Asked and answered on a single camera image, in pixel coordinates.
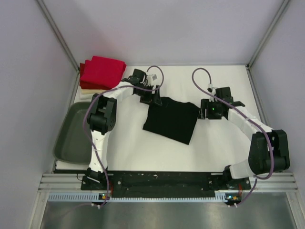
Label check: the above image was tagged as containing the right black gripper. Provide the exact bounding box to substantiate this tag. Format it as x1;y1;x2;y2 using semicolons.
198;99;222;120

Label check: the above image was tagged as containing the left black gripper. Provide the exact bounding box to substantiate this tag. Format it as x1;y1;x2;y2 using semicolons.
135;84;162;106

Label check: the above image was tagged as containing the black t shirt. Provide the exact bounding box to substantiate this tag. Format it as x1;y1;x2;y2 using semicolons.
142;97;200;145

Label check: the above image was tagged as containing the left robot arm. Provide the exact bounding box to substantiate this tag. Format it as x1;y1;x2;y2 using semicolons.
84;69;164;189

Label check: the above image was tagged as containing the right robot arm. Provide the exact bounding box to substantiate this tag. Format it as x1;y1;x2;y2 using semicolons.
198;87;290;189

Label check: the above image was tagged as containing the folded red t shirt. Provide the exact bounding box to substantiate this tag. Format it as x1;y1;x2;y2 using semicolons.
80;56;126;90

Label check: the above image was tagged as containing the folded beige t shirt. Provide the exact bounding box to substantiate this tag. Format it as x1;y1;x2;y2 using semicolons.
81;89;106;95

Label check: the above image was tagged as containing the folded white t shirt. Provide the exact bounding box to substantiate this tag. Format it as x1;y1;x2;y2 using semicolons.
79;94;94;100

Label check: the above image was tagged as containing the grey plastic bin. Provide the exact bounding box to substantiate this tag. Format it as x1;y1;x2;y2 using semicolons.
53;102;92;165

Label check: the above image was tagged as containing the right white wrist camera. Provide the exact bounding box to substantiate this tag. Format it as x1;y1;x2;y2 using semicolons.
207;83;216;96

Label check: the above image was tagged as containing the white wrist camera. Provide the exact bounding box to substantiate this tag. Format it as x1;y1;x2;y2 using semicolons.
145;74;158;85
207;83;216;96

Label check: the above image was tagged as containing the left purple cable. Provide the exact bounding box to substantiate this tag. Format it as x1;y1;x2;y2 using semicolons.
82;66;165;208

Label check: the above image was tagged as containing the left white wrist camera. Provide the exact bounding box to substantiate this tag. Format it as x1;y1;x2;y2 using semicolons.
145;74;158;85

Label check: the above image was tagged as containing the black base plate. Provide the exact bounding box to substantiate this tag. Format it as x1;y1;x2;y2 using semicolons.
81;171;251;198

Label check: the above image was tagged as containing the blue slotted cable duct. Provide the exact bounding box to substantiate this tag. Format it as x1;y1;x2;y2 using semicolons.
47;190;239;203

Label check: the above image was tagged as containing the right aluminium frame post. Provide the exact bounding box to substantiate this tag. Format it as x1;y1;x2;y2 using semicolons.
246;0;291;69

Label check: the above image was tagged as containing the aluminium frame post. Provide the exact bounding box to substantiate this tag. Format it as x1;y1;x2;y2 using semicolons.
35;0;80;72
246;0;291;69

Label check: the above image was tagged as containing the left aluminium frame post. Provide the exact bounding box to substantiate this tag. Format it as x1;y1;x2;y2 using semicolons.
35;0;80;72

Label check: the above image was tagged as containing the aluminium front rail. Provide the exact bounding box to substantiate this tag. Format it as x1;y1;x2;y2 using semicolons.
38;174;83;192

